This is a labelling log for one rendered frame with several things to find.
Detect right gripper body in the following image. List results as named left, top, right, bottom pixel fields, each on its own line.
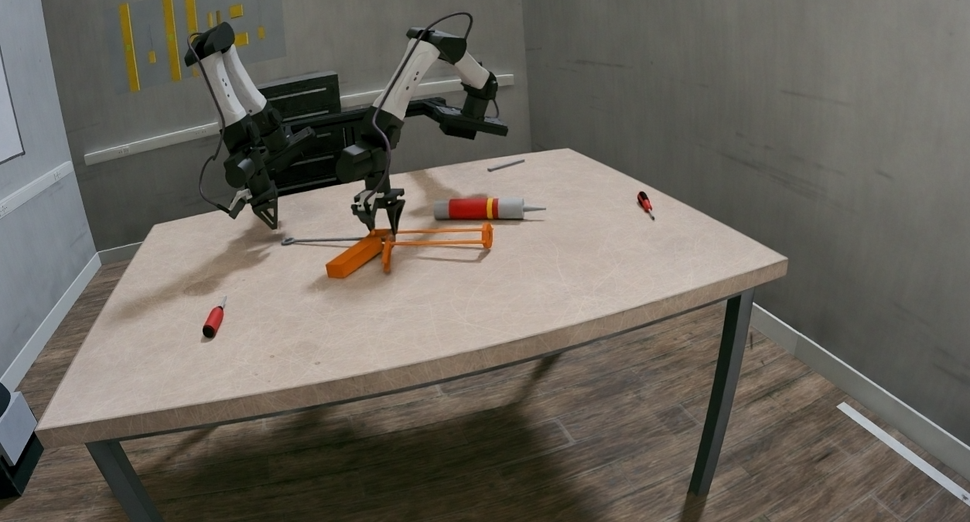
left=230, top=167, right=278, bottom=210

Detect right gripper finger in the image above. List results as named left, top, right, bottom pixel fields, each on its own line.
left=252, top=199, right=278, bottom=230
left=260, top=197, right=274, bottom=223

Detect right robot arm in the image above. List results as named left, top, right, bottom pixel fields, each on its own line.
left=184, top=22, right=314, bottom=188

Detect red and white cylinder with yellow stripe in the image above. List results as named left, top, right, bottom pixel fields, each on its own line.
left=433, top=198, right=546, bottom=220

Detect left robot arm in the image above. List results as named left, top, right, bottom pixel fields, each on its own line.
left=336, top=27, right=508, bottom=183

